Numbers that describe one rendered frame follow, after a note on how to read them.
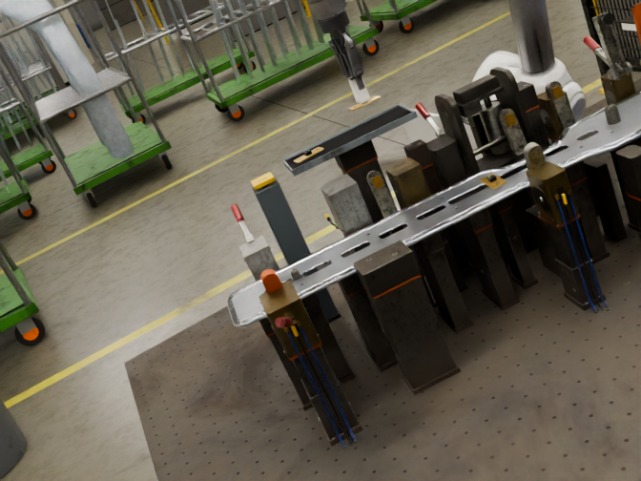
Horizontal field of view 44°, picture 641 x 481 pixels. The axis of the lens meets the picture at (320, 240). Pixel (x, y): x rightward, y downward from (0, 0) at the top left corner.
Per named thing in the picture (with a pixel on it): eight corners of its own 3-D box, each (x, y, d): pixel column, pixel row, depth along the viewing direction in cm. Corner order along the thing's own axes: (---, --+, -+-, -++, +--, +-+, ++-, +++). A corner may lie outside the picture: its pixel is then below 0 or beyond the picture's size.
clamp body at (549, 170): (589, 318, 182) (548, 184, 169) (564, 299, 193) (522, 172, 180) (615, 304, 183) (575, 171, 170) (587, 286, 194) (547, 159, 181)
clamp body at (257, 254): (299, 373, 211) (242, 258, 197) (291, 354, 222) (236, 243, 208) (324, 361, 212) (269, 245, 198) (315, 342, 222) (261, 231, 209)
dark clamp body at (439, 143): (479, 276, 219) (433, 152, 204) (462, 261, 230) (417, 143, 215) (502, 264, 219) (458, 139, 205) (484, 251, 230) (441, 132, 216)
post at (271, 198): (318, 328, 228) (254, 195, 212) (312, 318, 235) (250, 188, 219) (341, 317, 229) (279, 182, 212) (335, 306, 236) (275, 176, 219)
